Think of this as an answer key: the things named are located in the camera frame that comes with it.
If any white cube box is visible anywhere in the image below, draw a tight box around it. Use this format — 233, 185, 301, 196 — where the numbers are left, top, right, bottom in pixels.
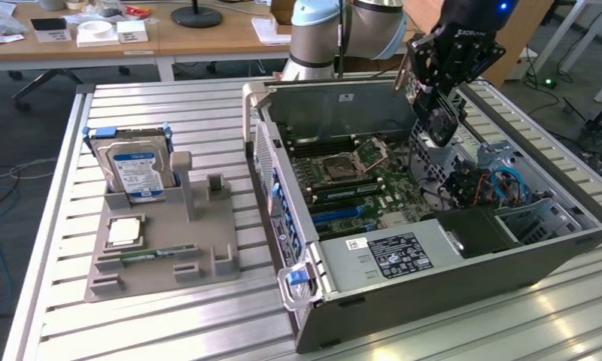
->
115, 20, 149, 44

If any black office chair base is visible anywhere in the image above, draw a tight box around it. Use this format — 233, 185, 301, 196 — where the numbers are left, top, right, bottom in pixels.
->
10, 66, 87, 113

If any grey printed parts rack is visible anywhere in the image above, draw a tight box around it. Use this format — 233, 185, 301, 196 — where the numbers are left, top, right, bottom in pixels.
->
83, 149, 243, 304

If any perforated silver disk bay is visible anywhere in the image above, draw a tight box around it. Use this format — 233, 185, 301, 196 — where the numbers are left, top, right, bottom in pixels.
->
409, 120, 484, 199

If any wooden desk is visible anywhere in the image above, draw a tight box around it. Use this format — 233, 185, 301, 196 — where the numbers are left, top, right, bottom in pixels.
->
0, 0, 436, 82

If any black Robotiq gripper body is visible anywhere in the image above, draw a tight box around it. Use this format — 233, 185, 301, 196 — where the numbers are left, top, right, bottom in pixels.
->
434, 0, 524, 48

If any metal socket cover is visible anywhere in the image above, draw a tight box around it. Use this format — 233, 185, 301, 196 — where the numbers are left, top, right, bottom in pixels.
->
354, 135, 389, 168

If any dark bundle on desk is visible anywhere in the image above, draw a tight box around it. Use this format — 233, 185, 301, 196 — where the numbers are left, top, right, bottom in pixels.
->
95, 0, 126, 19

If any silver CPU chip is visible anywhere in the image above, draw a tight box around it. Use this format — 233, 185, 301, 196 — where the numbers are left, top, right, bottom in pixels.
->
107, 218, 145, 245

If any CPU socket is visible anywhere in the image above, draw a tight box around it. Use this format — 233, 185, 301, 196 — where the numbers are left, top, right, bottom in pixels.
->
318, 152, 378, 185

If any green motherboard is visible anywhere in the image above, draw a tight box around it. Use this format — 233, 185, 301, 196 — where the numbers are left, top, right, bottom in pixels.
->
281, 127, 446, 241

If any grey open PC case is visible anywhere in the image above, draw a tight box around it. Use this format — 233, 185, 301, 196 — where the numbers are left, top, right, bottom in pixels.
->
241, 67, 602, 355

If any blue expansion slot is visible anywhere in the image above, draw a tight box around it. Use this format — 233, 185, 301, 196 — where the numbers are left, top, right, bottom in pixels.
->
310, 205, 368, 224

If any green RAM stick bare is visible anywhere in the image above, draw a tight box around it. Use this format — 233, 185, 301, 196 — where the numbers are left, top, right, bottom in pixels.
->
119, 244, 198, 261

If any wooden cabinet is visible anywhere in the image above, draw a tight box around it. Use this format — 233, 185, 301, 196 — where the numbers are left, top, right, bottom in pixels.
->
396, 0, 556, 88

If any black Nvidia graphics card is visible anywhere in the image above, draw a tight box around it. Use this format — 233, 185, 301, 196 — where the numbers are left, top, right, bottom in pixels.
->
390, 55, 466, 150

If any black device with green light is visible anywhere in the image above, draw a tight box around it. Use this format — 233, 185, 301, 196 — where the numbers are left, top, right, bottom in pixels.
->
536, 74, 564, 90

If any black RAM slot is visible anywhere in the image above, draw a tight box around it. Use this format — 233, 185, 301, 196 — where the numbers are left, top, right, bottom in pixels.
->
291, 142, 358, 153
293, 146, 360, 158
290, 138, 358, 150

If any white tape roll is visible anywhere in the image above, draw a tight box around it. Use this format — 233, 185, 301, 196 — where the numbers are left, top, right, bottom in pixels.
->
79, 20, 114, 38

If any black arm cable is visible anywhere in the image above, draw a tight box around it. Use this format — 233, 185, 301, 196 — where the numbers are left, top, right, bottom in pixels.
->
334, 0, 348, 80

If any white box with black top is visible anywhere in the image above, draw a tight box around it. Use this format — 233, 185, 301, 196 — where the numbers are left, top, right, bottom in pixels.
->
30, 17, 75, 44

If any flat white box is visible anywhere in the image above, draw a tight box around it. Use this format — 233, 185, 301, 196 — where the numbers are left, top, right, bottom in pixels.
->
75, 30, 123, 48

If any hard disk with blue bracket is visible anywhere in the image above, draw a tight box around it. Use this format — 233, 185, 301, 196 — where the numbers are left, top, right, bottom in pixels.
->
82, 122, 178, 204

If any black round lamp base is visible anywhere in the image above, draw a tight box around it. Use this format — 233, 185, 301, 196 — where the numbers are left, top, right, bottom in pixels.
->
170, 0, 225, 29

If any stack of white papers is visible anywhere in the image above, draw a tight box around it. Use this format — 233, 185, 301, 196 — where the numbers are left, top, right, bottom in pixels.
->
250, 17, 297, 47

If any brown cardboard box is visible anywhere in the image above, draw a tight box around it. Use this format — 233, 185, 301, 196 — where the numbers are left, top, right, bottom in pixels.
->
269, 0, 302, 26

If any grey power supply unit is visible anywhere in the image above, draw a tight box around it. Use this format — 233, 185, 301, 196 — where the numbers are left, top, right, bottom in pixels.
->
318, 220, 468, 295

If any blue wire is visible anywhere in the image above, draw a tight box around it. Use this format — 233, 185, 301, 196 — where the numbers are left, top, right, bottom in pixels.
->
496, 165, 533, 208

